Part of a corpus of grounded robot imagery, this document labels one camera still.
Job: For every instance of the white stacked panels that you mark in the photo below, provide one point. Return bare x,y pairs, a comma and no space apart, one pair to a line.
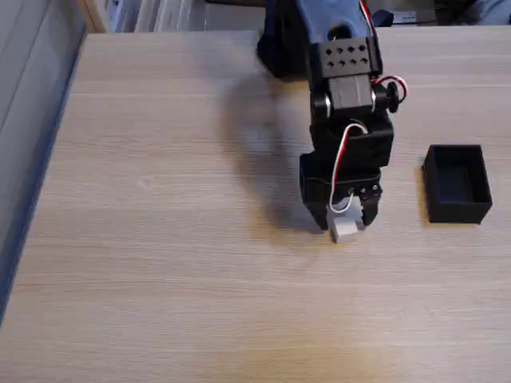
159,15

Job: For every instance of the light wooden frame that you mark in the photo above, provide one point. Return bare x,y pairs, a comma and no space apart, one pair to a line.
93,16

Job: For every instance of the dark blue small object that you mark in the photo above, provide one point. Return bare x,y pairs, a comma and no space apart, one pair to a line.
399,18

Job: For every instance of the dark blue fabric item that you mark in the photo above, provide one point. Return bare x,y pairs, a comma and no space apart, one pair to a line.
475,12

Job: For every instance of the black open box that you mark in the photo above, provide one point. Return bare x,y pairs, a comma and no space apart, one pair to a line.
459,187

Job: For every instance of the white block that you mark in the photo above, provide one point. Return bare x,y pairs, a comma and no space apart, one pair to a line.
345,231

